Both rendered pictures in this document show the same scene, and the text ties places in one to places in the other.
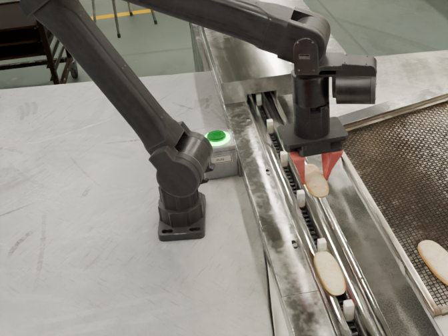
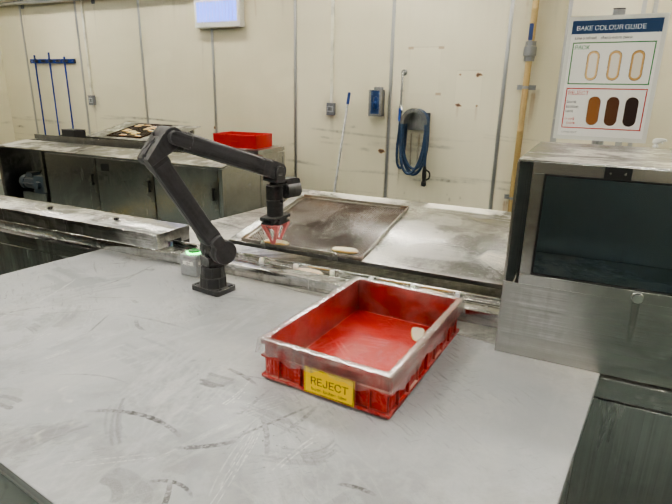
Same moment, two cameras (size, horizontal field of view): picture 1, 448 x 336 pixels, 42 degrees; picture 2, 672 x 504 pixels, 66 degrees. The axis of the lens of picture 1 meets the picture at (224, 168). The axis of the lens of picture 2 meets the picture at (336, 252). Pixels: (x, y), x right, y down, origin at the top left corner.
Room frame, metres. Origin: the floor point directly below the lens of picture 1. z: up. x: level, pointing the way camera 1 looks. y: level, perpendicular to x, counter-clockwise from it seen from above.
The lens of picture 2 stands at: (-0.24, 1.25, 1.44)
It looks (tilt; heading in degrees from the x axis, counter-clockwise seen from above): 17 degrees down; 300
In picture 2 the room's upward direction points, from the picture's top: 1 degrees clockwise
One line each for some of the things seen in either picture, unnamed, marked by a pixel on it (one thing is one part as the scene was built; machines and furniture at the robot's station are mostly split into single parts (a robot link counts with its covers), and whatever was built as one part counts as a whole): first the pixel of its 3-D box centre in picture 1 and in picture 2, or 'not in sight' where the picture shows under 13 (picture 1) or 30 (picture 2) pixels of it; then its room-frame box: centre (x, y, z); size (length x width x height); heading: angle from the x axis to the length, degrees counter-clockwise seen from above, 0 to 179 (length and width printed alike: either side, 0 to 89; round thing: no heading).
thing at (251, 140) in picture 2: not in sight; (243, 139); (3.35, -3.00, 0.93); 0.51 x 0.36 x 0.13; 8
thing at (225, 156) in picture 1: (220, 160); (195, 267); (1.04, 0.01, 0.84); 0.08 x 0.08 x 0.11; 4
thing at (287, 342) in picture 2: not in sight; (370, 333); (0.26, 0.21, 0.87); 0.49 x 0.34 x 0.10; 91
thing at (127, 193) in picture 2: not in sight; (145, 177); (4.31, -2.52, 0.51); 3.00 x 1.26 x 1.03; 4
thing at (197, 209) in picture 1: (180, 203); (213, 277); (0.88, 0.09, 0.86); 0.12 x 0.09 x 0.08; 177
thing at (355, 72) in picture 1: (337, 65); (283, 181); (0.80, -0.18, 1.14); 0.11 x 0.09 x 0.12; 73
